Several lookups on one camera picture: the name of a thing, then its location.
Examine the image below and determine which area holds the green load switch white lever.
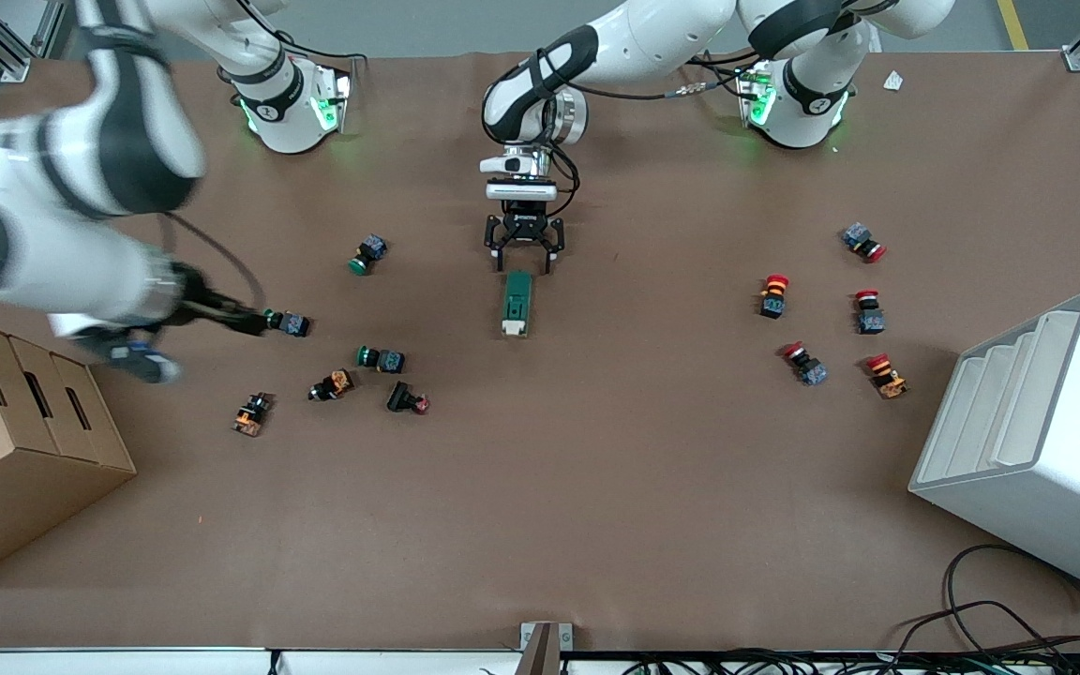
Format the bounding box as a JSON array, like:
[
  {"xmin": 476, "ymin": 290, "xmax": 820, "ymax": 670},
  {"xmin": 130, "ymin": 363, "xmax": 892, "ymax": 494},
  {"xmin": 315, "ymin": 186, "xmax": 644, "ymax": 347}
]
[{"xmin": 501, "ymin": 270, "xmax": 535, "ymax": 339}]

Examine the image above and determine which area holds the green push button blue base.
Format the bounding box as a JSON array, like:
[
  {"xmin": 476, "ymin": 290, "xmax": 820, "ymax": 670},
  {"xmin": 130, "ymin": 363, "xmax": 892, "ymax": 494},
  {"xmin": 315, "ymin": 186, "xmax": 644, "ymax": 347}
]
[
  {"xmin": 355, "ymin": 344, "xmax": 408, "ymax": 375},
  {"xmin": 263, "ymin": 307, "xmax": 313, "ymax": 339},
  {"xmin": 349, "ymin": 233, "xmax": 389, "ymax": 278}
]

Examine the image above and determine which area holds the black push button orange base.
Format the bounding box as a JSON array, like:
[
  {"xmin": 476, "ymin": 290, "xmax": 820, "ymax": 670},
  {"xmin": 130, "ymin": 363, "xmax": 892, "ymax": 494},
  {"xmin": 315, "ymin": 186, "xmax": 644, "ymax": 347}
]
[
  {"xmin": 307, "ymin": 368, "xmax": 355, "ymax": 404},
  {"xmin": 231, "ymin": 391, "xmax": 275, "ymax": 439}
]

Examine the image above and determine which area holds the red mushroom button black base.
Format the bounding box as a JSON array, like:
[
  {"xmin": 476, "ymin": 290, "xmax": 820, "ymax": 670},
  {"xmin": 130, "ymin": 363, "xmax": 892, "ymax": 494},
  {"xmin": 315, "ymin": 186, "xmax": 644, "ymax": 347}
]
[{"xmin": 757, "ymin": 273, "xmax": 792, "ymax": 322}]

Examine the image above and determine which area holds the brown cardboard slotted box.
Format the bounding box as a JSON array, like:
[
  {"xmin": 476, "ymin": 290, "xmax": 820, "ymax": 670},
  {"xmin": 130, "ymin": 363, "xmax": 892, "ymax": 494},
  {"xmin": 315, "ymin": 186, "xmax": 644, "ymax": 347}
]
[{"xmin": 0, "ymin": 312, "xmax": 139, "ymax": 591}]

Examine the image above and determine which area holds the brown paper table cover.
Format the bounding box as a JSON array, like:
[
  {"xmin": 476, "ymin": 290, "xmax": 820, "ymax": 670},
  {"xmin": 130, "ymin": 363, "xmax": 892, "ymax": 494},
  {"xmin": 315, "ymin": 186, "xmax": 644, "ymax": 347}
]
[{"xmin": 0, "ymin": 49, "xmax": 1080, "ymax": 653}]

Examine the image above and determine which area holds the red push button blue base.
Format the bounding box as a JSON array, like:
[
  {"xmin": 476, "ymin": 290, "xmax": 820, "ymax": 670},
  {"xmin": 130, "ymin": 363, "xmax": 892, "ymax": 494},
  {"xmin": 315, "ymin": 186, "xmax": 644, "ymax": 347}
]
[
  {"xmin": 780, "ymin": 341, "xmax": 831, "ymax": 388},
  {"xmin": 853, "ymin": 289, "xmax": 888, "ymax": 337},
  {"xmin": 841, "ymin": 221, "xmax": 889, "ymax": 265}
]

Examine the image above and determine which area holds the red mushroom button orange base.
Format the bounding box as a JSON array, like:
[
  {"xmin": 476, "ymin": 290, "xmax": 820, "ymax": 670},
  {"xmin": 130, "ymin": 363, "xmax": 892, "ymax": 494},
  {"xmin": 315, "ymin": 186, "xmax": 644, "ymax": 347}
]
[{"xmin": 863, "ymin": 352, "xmax": 910, "ymax": 401}]

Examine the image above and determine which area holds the white stepped organizer box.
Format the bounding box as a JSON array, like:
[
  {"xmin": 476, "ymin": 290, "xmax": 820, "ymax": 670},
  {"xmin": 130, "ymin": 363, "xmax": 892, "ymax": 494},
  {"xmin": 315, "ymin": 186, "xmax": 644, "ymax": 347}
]
[{"xmin": 907, "ymin": 289, "xmax": 1080, "ymax": 604}]

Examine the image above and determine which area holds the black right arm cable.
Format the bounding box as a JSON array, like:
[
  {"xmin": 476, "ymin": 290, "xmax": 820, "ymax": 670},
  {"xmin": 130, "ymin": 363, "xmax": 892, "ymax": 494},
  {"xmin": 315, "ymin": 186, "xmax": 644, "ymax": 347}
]
[{"xmin": 160, "ymin": 212, "xmax": 266, "ymax": 307}]

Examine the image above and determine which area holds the black switch with red tip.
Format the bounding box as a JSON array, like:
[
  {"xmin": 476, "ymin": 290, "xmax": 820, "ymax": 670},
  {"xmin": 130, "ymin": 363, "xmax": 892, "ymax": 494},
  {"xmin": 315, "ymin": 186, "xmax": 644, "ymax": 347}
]
[{"xmin": 385, "ymin": 380, "xmax": 432, "ymax": 416}]

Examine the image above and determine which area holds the metal bracket at table edge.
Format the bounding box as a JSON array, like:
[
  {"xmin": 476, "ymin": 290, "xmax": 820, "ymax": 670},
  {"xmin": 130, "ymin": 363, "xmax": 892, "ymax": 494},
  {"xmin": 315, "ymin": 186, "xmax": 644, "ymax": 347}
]
[{"xmin": 518, "ymin": 621, "xmax": 575, "ymax": 675}]

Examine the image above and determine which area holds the black cable bundle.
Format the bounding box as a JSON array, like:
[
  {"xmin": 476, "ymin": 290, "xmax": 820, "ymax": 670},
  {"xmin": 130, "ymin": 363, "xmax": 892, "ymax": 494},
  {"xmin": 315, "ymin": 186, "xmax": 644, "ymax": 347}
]
[{"xmin": 596, "ymin": 649, "xmax": 1080, "ymax": 675}]

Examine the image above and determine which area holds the black looping floor cable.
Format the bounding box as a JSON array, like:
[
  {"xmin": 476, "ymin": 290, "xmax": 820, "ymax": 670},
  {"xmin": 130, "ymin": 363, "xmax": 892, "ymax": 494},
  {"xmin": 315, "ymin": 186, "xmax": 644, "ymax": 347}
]
[{"xmin": 887, "ymin": 543, "xmax": 1080, "ymax": 662}]

